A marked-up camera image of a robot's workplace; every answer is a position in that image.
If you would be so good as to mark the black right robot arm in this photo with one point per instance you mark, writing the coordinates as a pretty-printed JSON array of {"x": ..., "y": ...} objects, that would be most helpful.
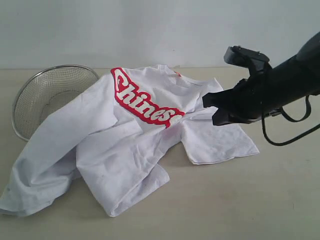
[{"x": 300, "y": 73}]

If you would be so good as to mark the round metal mesh basket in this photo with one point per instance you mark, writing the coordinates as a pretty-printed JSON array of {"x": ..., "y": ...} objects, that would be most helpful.
[{"x": 46, "y": 92}]

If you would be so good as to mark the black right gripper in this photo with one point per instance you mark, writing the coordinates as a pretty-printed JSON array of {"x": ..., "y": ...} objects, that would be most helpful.
[{"x": 259, "y": 95}]

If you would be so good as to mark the white t-shirt red lettering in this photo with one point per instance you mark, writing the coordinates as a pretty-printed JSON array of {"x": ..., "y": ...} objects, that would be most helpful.
[{"x": 114, "y": 134}]

